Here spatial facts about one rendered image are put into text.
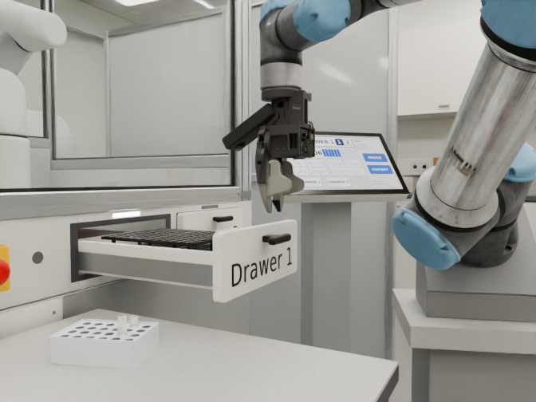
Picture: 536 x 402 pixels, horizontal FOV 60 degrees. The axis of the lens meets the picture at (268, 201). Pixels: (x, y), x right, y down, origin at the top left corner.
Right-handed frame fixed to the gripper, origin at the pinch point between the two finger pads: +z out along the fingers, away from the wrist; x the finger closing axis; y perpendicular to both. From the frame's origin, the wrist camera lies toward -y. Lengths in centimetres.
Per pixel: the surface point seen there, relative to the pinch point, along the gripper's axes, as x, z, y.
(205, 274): -12.9, 10.9, -5.4
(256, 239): -3.4, 6.0, -1.1
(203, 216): 25.8, 5.0, -33.2
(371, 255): 163, 35, -25
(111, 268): -13.0, 11.7, -26.3
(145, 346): -25.9, 18.7, -6.4
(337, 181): 83, -4, -16
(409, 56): 325, -107, -38
